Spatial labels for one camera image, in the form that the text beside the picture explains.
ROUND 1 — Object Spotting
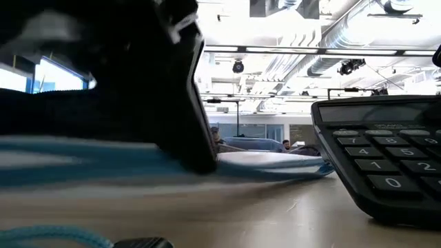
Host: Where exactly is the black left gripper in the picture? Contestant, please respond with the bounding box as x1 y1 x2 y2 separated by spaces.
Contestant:
0 0 156 91

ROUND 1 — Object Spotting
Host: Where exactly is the clear blue-trimmed zip pouch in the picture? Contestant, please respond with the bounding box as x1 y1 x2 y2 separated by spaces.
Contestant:
0 134 336 248

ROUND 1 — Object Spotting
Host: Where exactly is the black desk calculator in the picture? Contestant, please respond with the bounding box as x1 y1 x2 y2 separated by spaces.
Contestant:
311 95 441 230

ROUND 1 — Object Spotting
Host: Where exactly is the overhead light bar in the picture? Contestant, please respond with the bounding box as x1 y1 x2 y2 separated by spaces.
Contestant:
203 44 437 58

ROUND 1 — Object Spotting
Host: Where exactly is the black ceiling spotlight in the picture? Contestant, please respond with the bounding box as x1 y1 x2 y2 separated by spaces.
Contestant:
337 58 367 76

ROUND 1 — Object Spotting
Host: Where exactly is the silver ventilation duct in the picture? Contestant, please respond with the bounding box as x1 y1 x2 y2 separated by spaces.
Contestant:
271 0 393 82

